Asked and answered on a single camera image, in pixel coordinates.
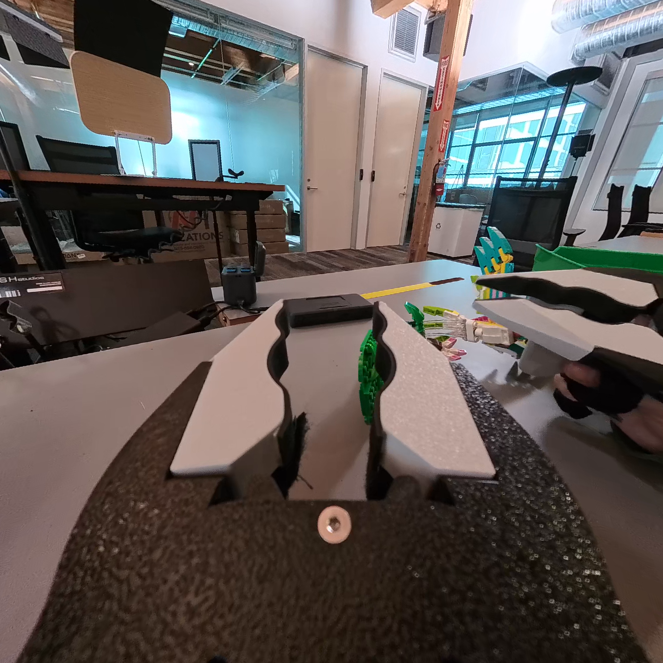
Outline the large grid window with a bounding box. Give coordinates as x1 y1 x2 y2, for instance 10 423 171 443
445 98 588 190

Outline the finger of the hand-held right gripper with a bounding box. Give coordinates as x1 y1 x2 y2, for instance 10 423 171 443
471 298 663 386
474 267 663 325

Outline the wooden hanging board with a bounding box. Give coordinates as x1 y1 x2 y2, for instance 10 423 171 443
70 51 173 146

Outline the grey meeting table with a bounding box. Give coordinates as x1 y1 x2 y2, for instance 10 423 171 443
575 236 663 254

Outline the wide silver ventilation duct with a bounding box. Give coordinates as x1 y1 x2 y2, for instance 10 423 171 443
550 0 663 33

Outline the black slim chair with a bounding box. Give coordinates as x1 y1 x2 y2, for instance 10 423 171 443
603 184 627 239
624 185 656 236

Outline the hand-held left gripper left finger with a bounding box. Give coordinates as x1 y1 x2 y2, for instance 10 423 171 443
170 298 310 500

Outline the printed cardboard box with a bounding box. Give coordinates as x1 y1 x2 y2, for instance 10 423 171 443
145 208 229 260

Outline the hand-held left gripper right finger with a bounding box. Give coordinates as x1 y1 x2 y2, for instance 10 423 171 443
367 300 498 500

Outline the black hanging panel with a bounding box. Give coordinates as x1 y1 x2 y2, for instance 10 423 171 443
74 0 174 76

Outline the black mounted speaker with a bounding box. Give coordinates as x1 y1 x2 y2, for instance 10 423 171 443
424 13 446 58

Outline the black mesh office chair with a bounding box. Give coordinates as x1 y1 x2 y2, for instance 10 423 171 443
487 176 578 270

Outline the long red fire sign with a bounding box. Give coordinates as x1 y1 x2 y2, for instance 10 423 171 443
432 54 450 112

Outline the wooden support post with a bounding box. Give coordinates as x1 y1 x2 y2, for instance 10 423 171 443
409 0 474 262

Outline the black equipment case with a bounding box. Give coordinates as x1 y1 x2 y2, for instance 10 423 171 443
0 259 214 363

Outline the black battery charger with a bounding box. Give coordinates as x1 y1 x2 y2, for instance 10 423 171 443
221 264 258 306

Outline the green storage bin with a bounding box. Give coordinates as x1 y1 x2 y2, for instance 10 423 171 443
534 243 663 283

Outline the white door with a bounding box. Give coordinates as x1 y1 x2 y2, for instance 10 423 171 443
305 46 366 253
367 70 428 249

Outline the colourful lego feather fan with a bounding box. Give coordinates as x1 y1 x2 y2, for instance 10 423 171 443
472 226 516 301

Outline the black flat case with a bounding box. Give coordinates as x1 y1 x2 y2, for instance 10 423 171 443
284 294 375 328

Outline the black stand pole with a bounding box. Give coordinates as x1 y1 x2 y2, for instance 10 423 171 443
0 122 65 270

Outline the yellow tape strip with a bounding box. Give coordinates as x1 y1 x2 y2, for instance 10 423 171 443
360 282 436 300

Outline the wooden top desk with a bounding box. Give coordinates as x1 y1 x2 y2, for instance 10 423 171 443
0 168 287 270

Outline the white recycling bin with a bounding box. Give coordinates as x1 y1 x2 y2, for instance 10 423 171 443
427 202 488 260

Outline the white wall vent grille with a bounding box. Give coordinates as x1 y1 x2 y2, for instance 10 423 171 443
388 5 423 63

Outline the framed whiteboard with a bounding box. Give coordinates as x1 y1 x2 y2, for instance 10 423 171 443
188 140 222 182

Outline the narrow silver ventilation duct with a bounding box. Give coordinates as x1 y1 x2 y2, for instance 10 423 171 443
570 23 663 60

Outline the stack of cardboard boxes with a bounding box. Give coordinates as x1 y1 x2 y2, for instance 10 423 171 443
228 199 295 257

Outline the green lego plant model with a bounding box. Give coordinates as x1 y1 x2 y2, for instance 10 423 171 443
358 301 468 425

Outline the black floor lamp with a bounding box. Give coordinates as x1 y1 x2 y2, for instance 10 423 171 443
544 66 604 166

